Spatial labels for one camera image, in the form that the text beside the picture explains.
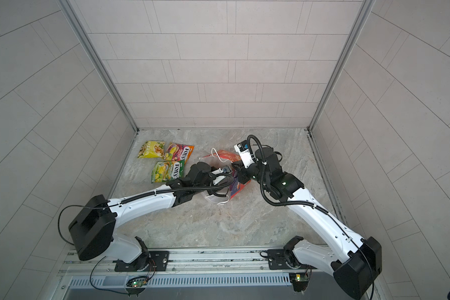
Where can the right circuit board with LED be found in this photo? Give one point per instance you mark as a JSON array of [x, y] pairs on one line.
[[301, 278]]

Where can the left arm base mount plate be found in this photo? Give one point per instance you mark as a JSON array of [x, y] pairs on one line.
[[154, 261]]

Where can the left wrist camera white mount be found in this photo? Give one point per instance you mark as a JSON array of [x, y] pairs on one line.
[[220, 174]]

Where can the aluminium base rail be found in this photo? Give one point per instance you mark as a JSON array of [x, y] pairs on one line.
[[204, 260]]

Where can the white ventilation grille strip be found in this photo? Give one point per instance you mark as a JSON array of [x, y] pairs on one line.
[[183, 280]]

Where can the circuit board with led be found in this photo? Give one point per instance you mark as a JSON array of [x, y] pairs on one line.
[[301, 278], [137, 282]]

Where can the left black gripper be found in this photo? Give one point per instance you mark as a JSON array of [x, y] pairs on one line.
[[217, 188]]

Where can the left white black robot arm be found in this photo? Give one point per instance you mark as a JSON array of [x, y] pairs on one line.
[[97, 229]]

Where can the pink Fox's candy packet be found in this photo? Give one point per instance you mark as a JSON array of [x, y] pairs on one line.
[[178, 152]]

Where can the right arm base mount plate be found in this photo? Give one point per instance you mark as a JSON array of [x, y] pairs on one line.
[[280, 259]]

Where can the green Fox's candy packet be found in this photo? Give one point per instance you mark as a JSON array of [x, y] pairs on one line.
[[165, 171]]

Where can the left circuit board with LED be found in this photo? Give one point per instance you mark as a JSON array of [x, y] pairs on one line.
[[137, 282]]

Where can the yellow green chips packet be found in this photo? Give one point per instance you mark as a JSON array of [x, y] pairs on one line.
[[152, 149]]

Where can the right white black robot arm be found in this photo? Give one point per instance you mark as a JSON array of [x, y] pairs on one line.
[[353, 261]]

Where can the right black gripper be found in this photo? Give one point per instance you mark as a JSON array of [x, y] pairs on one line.
[[242, 170]]

